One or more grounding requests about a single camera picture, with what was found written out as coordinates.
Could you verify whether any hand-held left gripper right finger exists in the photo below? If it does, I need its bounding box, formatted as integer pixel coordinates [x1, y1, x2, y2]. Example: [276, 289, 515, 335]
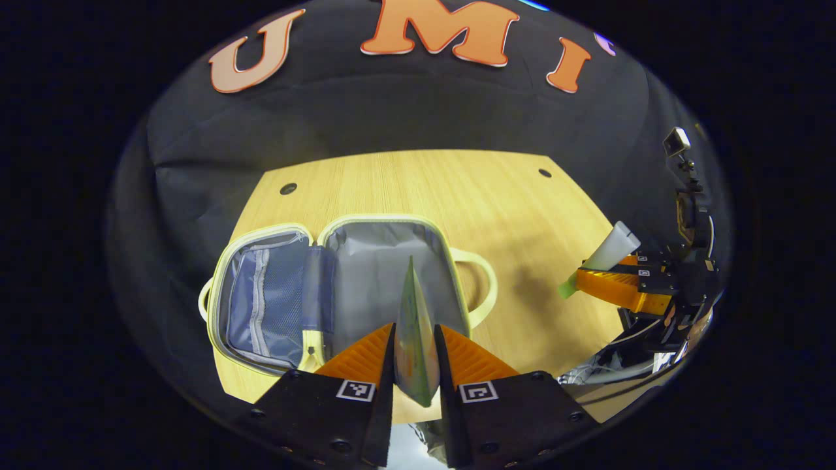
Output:
[434, 324, 598, 469]

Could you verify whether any pale yellow suitcase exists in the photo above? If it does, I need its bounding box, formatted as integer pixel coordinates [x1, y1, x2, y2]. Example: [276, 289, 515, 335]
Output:
[198, 214, 498, 379]

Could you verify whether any white cream tube green cap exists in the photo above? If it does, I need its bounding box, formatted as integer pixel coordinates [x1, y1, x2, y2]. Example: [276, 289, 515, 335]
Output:
[557, 221, 642, 300]

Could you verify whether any black backdrop cloth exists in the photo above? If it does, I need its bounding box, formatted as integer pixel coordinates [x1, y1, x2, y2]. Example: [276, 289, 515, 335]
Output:
[108, 0, 732, 418]

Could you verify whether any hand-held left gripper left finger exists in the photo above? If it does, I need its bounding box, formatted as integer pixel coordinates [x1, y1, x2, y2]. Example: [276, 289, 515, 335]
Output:
[235, 323, 397, 468]

